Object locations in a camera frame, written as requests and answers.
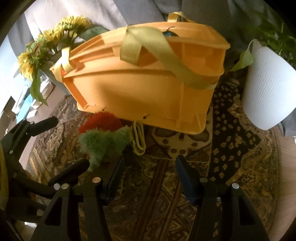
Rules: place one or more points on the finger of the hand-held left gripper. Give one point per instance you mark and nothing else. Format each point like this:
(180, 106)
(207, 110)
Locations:
(44, 126)
(71, 172)

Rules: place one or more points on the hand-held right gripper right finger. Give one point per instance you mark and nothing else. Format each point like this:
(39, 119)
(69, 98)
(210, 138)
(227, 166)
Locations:
(186, 184)

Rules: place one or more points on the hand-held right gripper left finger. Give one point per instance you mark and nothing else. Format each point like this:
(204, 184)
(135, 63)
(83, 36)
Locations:
(115, 180)

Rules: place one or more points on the green fuzzy plush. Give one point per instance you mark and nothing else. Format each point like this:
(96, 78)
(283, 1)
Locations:
(101, 143)

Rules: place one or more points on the red pompom plush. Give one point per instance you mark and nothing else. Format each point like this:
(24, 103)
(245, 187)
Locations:
(97, 121)

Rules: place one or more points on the orange plastic crate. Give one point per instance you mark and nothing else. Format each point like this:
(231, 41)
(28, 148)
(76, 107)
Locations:
(143, 92)

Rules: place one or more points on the blue cloth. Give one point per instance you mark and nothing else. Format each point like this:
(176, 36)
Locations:
(25, 106)

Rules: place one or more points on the grey flower vase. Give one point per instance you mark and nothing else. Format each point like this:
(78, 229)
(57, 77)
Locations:
(49, 78)

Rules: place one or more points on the patterned fringed table runner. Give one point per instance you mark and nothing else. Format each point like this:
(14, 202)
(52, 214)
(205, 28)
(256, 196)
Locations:
(231, 150)

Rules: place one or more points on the sunflower bouquet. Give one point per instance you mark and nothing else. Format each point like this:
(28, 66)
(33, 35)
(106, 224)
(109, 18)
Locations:
(69, 24)

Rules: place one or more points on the beige curtain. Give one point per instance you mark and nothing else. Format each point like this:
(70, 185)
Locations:
(69, 11)

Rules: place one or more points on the white ribbed plant pot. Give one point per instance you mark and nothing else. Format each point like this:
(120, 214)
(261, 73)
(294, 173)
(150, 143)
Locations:
(268, 88)

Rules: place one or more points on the green leafy plant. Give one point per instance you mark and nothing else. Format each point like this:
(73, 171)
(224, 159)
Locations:
(272, 34)

